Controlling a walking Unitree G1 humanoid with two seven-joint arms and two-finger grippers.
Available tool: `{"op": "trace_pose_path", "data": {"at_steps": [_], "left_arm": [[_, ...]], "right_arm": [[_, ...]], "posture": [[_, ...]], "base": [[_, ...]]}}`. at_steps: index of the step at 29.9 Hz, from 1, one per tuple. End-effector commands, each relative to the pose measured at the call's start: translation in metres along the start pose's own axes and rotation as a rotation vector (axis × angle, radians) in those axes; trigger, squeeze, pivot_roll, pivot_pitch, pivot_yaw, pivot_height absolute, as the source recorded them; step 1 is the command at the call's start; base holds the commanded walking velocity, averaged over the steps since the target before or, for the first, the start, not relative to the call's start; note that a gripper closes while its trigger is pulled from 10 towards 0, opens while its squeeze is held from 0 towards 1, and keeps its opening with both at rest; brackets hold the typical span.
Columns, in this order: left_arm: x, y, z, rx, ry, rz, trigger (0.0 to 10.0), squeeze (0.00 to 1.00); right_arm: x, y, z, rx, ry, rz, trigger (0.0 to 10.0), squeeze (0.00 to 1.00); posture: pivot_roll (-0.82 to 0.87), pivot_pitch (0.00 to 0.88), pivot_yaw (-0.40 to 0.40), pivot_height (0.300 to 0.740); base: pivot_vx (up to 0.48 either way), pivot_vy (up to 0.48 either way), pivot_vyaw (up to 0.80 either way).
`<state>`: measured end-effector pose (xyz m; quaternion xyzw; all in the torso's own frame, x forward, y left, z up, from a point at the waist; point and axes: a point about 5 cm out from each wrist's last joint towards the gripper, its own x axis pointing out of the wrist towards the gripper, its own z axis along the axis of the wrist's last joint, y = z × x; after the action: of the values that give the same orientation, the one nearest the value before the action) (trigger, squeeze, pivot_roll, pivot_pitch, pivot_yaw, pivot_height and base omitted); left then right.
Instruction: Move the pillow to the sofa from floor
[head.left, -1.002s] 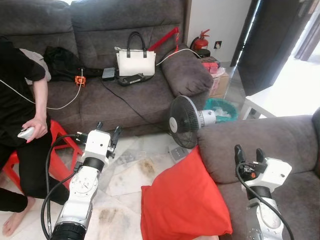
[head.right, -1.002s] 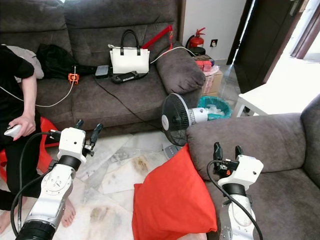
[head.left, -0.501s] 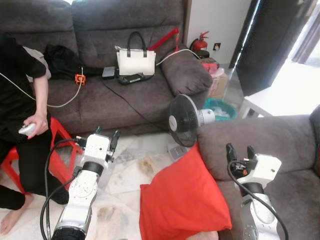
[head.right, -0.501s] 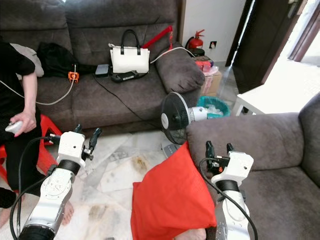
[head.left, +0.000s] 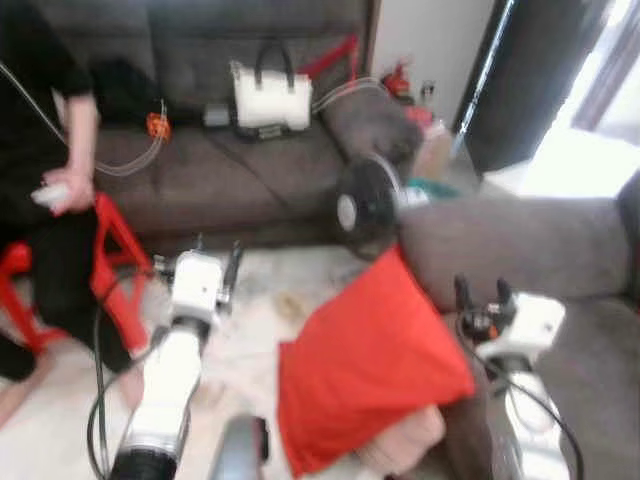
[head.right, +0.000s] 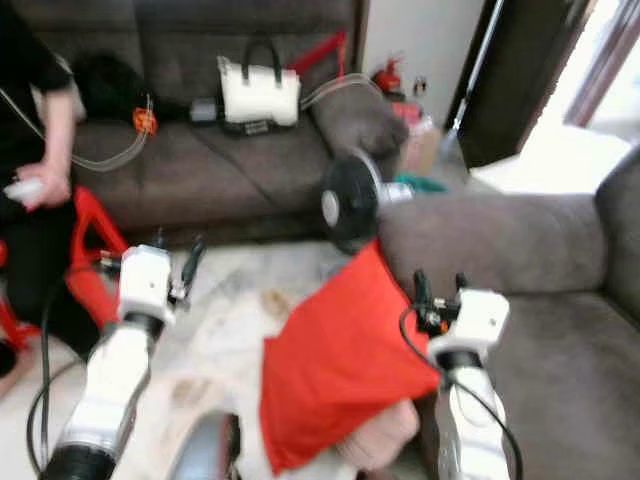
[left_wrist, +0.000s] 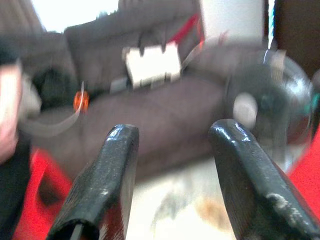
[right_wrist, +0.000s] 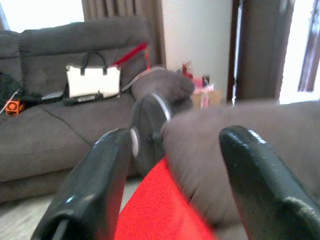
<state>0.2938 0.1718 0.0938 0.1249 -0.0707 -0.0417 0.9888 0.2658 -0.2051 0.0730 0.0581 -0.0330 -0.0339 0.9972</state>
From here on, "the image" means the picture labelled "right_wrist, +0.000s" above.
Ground cardboard box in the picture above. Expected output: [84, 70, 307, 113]
[192, 89, 223, 110]

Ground dark brown curtain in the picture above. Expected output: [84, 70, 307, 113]
[227, 0, 296, 103]

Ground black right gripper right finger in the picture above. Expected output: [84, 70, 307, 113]
[218, 124, 320, 240]

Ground red strap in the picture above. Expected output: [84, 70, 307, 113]
[109, 42, 152, 71]

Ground small black flat device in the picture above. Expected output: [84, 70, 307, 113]
[41, 91, 65, 103]

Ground dark grey two-seat sofa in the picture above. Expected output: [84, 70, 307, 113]
[159, 101, 320, 240]

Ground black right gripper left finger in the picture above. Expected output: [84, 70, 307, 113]
[29, 127, 132, 240]

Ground red pillow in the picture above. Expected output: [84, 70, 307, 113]
[113, 154, 218, 240]

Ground long grey brown sofa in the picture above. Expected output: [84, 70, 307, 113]
[0, 16, 196, 203]

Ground white handbag black handles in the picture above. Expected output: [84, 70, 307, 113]
[65, 51, 122, 100]

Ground pink red toys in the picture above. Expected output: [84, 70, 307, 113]
[179, 61, 216, 91]

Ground long black flat box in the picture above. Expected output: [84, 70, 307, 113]
[62, 93, 105, 106]

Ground orange black device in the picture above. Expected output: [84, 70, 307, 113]
[4, 99, 26, 117]

